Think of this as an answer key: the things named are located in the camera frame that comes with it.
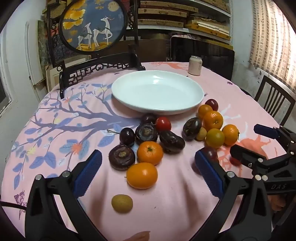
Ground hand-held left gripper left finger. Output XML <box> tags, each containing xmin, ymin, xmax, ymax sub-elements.
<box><xmin>24</xmin><ymin>149</ymin><xmax>109</xmax><ymax>241</ymax></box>

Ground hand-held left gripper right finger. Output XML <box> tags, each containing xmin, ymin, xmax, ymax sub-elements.
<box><xmin>185</xmin><ymin>148</ymin><xmax>272</xmax><ymax>241</ymax></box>

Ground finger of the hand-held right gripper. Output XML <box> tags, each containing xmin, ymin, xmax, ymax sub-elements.
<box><xmin>230</xmin><ymin>144</ymin><xmax>296</xmax><ymax>176</ymax></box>
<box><xmin>254</xmin><ymin>124</ymin><xmax>296</xmax><ymax>153</ymax></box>

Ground dark purple plum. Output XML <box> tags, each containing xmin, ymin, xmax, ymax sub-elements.
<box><xmin>203</xmin><ymin>146</ymin><xmax>219</xmax><ymax>163</ymax></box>

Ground yellow tomato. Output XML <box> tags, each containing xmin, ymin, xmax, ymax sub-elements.
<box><xmin>206</xmin><ymin>128</ymin><xmax>225</xmax><ymax>149</ymax></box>

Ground dark purple water chestnut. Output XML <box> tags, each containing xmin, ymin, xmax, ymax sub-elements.
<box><xmin>109</xmin><ymin>144</ymin><xmax>136</xmax><ymax>171</ymax></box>
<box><xmin>135</xmin><ymin>123</ymin><xmax>159</xmax><ymax>142</ymax></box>

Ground small yellow-green tomato front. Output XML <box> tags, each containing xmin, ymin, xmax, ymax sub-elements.
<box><xmin>111</xmin><ymin>194</ymin><xmax>133</xmax><ymax>213</ymax></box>

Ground dark oblong tomato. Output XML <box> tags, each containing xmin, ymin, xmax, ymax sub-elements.
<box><xmin>159</xmin><ymin>131</ymin><xmax>186</xmax><ymax>154</ymax></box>

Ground dark tomato group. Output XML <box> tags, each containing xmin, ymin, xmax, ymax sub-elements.
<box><xmin>183</xmin><ymin>117</ymin><xmax>202</xmax><ymax>141</ymax></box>

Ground smooth orange tomato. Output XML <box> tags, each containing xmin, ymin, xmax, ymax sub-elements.
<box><xmin>126</xmin><ymin>163</ymin><xmax>159</xmax><ymax>189</ymax></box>
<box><xmin>197</xmin><ymin>104</ymin><xmax>213</xmax><ymax>120</ymax></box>

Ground small dark round tomato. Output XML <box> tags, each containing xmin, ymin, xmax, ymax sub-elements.
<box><xmin>119</xmin><ymin>127</ymin><xmax>135</xmax><ymax>147</ymax></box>

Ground orange mandarin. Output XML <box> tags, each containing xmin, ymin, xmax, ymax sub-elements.
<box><xmin>137</xmin><ymin>141</ymin><xmax>164</xmax><ymax>166</ymax></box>

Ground white oval plate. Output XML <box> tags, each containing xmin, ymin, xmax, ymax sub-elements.
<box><xmin>112</xmin><ymin>71</ymin><xmax>204</xmax><ymax>115</ymax></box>

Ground person's right hand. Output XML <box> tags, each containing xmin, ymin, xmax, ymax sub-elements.
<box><xmin>268</xmin><ymin>195</ymin><xmax>288</xmax><ymax>212</ymax></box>

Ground dark wooden slat chair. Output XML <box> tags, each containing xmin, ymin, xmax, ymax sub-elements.
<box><xmin>254</xmin><ymin>75</ymin><xmax>296</xmax><ymax>127</ymax></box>

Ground pink floral tablecloth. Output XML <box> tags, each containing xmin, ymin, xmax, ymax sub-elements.
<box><xmin>0</xmin><ymin>61</ymin><xmax>292</xmax><ymax>241</ymax></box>

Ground dark red tomato by plate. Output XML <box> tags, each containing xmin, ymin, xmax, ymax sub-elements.
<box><xmin>205</xmin><ymin>99</ymin><xmax>219</xmax><ymax>111</ymax></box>

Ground dark tomato behind red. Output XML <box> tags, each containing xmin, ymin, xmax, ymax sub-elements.
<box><xmin>141</xmin><ymin>113</ymin><xmax>158</xmax><ymax>126</ymax></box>

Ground pink drink can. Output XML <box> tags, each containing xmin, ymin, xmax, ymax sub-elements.
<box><xmin>188</xmin><ymin>56</ymin><xmax>203</xmax><ymax>76</ymax></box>

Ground striped window curtain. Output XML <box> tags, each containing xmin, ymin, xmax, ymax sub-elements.
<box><xmin>250</xmin><ymin>0</ymin><xmax>296</xmax><ymax>88</ymax></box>

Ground dark high-back chair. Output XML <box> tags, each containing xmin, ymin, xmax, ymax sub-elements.
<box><xmin>170</xmin><ymin>37</ymin><xmax>235</xmax><ymax>80</ymax></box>

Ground leaning picture frames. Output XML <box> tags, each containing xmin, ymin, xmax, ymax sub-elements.
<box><xmin>37</xmin><ymin>20</ymin><xmax>61</xmax><ymax>67</ymax></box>

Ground shelf of wooden frames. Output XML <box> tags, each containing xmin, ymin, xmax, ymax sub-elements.
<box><xmin>129</xmin><ymin>0</ymin><xmax>233</xmax><ymax>44</ymax></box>

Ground round deer painting table screen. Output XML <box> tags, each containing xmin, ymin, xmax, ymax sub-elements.
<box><xmin>47</xmin><ymin>0</ymin><xmax>146</xmax><ymax>99</ymax></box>

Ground black cable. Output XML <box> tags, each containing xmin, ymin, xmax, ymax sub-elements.
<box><xmin>0</xmin><ymin>201</ymin><xmax>26</xmax><ymax>210</ymax></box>

